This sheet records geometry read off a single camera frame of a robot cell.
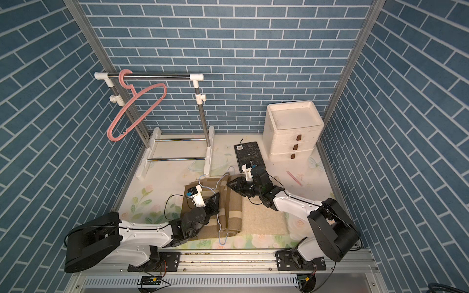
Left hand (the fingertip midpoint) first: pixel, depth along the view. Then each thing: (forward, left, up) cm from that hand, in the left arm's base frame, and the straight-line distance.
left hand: (226, 197), depth 79 cm
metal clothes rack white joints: (+40, +12, +1) cm, 42 cm away
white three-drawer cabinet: (+30, -31, +13) cm, 45 cm away
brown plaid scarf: (-9, -1, -6) cm, 11 cm away
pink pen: (+17, -36, -11) cm, 41 cm away
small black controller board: (-29, +29, -16) cm, 44 cm away
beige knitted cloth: (-6, -15, -11) cm, 20 cm away
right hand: (+5, -1, +1) cm, 5 cm away
